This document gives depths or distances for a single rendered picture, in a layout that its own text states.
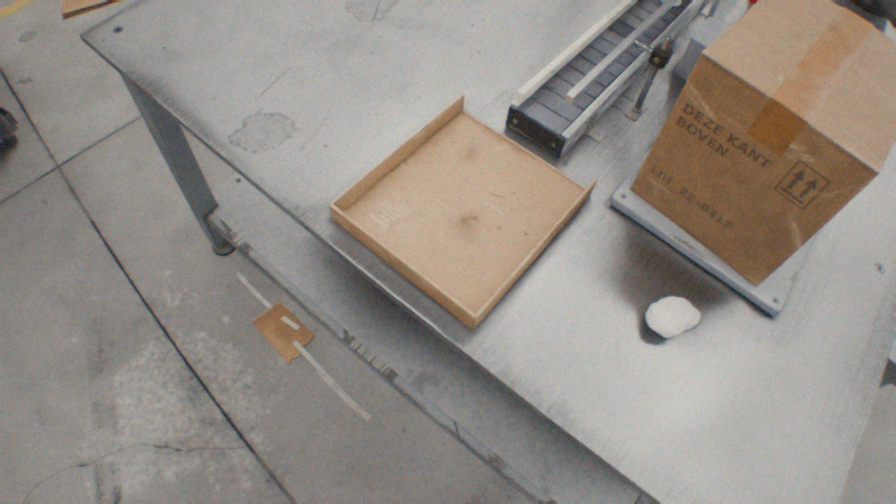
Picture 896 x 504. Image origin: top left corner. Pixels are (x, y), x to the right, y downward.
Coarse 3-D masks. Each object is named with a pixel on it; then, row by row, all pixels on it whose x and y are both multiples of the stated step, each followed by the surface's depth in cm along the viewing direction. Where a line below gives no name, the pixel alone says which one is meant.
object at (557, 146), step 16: (704, 0) 111; (688, 16) 107; (672, 32) 102; (640, 64) 95; (624, 80) 92; (608, 96) 90; (512, 112) 88; (592, 112) 87; (512, 128) 90; (528, 128) 88; (544, 128) 85; (576, 128) 85; (544, 144) 88; (560, 144) 85
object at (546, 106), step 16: (640, 0) 105; (656, 0) 106; (688, 0) 107; (624, 16) 102; (640, 16) 102; (672, 16) 103; (608, 32) 99; (624, 32) 99; (656, 32) 100; (592, 48) 96; (608, 48) 96; (576, 64) 93; (592, 64) 93; (624, 64) 94; (560, 80) 90; (576, 80) 91; (608, 80) 91; (544, 96) 88; (560, 96) 89; (592, 96) 89; (528, 112) 86; (544, 112) 86; (560, 112) 87; (576, 112) 87; (560, 128) 85
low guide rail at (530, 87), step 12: (624, 0) 99; (636, 0) 101; (612, 12) 96; (624, 12) 100; (600, 24) 94; (588, 36) 92; (576, 48) 90; (564, 60) 89; (540, 72) 86; (552, 72) 88; (528, 84) 84; (540, 84) 86; (516, 96) 84; (528, 96) 85
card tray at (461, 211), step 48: (432, 144) 87; (480, 144) 88; (384, 192) 82; (432, 192) 82; (480, 192) 83; (528, 192) 84; (576, 192) 84; (384, 240) 78; (432, 240) 78; (480, 240) 79; (528, 240) 79; (432, 288) 71; (480, 288) 75
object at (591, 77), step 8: (672, 0) 92; (664, 8) 91; (656, 16) 89; (648, 24) 88; (632, 32) 86; (640, 32) 86; (624, 40) 85; (632, 40) 85; (616, 48) 83; (624, 48) 84; (608, 56) 82; (616, 56) 83; (600, 64) 81; (608, 64) 81; (592, 72) 80; (600, 72) 80; (584, 80) 79; (592, 80) 79; (576, 88) 78; (584, 88) 78; (568, 96) 77; (576, 96) 78
